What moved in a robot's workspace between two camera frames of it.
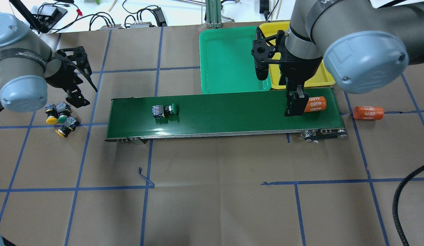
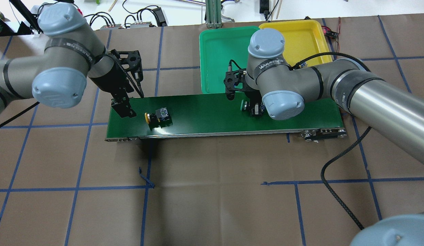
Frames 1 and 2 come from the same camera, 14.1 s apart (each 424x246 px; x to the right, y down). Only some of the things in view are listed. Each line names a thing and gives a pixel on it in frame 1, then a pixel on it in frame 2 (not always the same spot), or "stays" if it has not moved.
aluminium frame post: [213, 13] stays
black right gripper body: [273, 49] → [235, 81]
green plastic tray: [227, 65] stays
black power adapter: [264, 7] stays
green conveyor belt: [246, 115] stays
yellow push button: [70, 125] → [160, 118]
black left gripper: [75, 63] → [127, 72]
